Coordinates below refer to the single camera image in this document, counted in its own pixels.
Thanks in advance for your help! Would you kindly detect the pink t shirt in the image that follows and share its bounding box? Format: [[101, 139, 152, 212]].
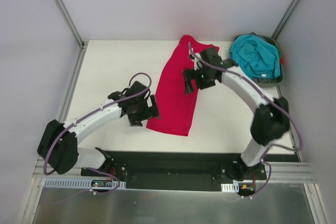
[[146, 35, 219, 136]]

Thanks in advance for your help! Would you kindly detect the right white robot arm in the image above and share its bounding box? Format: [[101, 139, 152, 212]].
[[183, 46, 290, 181]]

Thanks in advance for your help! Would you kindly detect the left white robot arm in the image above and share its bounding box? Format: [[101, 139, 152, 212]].
[[37, 81, 160, 176]]

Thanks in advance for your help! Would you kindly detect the grey laundry basket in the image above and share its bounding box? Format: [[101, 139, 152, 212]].
[[228, 31, 286, 88]]

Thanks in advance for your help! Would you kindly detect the teal t shirt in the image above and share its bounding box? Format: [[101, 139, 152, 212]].
[[228, 34, 281, 80]]

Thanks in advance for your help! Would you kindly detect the green t shirt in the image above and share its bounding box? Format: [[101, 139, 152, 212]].
[[276, 46, 284, 65]]

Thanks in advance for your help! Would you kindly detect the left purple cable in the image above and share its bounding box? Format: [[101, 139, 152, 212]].
[[43, 72, 153, 206]]

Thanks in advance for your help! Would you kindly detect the purple cable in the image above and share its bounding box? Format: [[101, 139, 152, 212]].
[[187, 41, 303, 204], [43, 72, 153, 206]]

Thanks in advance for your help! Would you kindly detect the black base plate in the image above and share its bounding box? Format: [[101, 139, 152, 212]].
[[80, 149, 266, 192]]

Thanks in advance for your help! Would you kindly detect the left aluminium frame post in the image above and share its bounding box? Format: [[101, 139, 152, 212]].
[[54, 0, 86, 49]]

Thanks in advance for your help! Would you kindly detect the aluminium frame post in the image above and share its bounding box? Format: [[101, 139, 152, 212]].
[[271, 0, 301, 40], [54, 0, 86, 49]]

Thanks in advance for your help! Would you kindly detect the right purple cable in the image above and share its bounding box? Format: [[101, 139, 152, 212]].
[[187, 41, 303, 204]]

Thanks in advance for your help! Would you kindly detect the white slotted cable duct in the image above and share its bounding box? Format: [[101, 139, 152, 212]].
[[44, 178, 126, 190]]

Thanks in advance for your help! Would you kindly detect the right white cable duct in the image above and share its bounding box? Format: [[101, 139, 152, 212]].
[[220, 183, 239, 193]]

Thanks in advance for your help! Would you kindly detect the aluminium front rail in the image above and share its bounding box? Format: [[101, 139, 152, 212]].
[[33, 155, 318, 184]]

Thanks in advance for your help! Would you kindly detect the right aluminium frame post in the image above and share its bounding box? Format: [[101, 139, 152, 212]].
[[271, 0, 301, 40]]

